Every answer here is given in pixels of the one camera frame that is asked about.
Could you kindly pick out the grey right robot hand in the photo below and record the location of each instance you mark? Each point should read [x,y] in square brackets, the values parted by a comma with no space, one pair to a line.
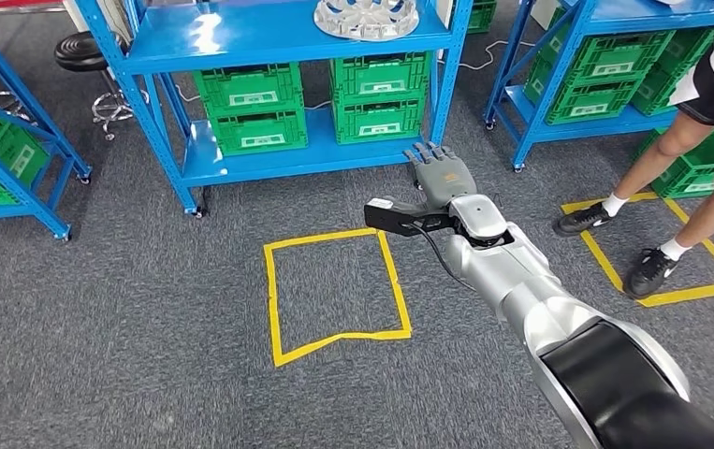
[443,176]

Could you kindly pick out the silver plastic wheel hubcap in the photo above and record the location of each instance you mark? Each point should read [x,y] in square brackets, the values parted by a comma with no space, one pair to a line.
[366,21]

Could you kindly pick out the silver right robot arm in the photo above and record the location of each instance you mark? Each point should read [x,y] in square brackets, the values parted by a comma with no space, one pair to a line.
[518,272]

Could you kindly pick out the yellow floor tape square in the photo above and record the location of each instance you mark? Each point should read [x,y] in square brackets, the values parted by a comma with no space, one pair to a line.
[381,335]
[691,295]

